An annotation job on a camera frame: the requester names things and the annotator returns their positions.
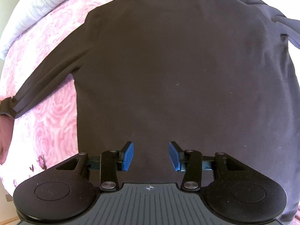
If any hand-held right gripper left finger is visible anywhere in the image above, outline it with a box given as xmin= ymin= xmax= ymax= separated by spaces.
xmin=55 ymin=141 xmax=134 ymax=191

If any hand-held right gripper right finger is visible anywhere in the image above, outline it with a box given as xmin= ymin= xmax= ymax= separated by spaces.
xmin=168 ymin=141 xmax=246 ymax=190

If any dark purple sweater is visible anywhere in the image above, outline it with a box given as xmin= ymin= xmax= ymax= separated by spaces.
xmin=0 ymin=0 xmax=300 ymax=224

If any pink floral blanket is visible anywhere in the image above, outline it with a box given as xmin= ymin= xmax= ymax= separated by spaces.
xmin=0 ymin=0 xmax=132 ymax=193

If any maroon garment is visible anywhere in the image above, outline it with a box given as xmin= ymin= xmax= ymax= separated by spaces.
xmin=0 ymin=114 xmax=13 ymax=165

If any lavender striped quilt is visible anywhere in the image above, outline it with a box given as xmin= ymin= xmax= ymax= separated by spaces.
xmin=0 ymin=0 xmax=99 ymax=60

